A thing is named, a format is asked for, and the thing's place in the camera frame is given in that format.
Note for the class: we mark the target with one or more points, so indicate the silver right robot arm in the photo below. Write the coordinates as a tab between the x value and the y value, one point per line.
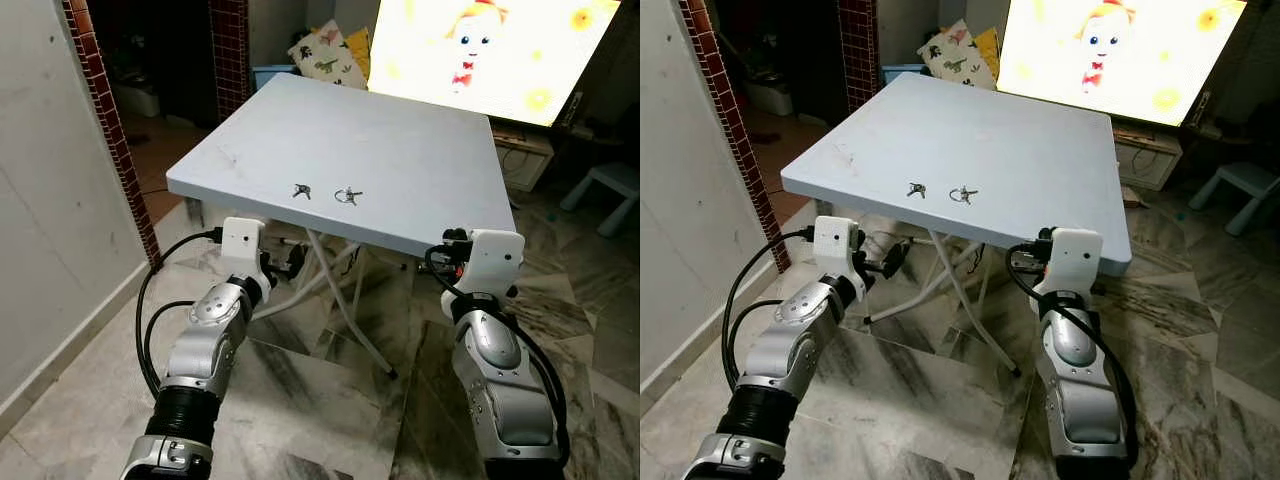
1075	380
500	380

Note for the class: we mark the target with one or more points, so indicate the yellow pillow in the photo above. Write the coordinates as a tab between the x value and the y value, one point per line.
988	48
359	50

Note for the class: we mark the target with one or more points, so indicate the white television cabinet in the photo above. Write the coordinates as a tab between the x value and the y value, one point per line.
1148	155
525	155

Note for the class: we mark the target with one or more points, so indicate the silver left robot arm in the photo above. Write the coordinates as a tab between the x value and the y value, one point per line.
790	345
205	340

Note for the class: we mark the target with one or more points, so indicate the white dinosaur print pillow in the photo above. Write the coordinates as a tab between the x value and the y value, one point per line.
955	55
325	55

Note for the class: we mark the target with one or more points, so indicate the white tub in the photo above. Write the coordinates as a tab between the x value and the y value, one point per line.
138	102
770	98

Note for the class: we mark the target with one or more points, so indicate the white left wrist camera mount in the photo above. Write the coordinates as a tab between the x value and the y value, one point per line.
835	240
240	240

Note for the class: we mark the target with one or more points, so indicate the white folding table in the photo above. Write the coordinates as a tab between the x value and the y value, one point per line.
960	140
340	140

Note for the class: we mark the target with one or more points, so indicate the television with cartoon picture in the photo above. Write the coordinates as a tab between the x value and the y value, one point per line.
1120	60
500	60

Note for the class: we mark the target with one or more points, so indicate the key with black head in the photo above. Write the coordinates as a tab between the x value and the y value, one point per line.
302	190
916	189

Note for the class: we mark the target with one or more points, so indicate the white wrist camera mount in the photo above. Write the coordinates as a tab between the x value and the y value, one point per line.
835	240
495	258
1075	258
240	240

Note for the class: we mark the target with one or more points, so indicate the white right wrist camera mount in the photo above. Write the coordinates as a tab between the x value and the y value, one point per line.
495	258
1075	258

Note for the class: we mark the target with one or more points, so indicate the red tiled pillar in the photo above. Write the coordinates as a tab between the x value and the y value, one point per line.
230	60
858	55

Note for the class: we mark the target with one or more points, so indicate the light blue box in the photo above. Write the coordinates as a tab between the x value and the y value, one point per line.
900	72
270	76

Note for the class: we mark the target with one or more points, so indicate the small white plastic stool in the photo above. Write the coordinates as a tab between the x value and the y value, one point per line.
1250	178
612	180

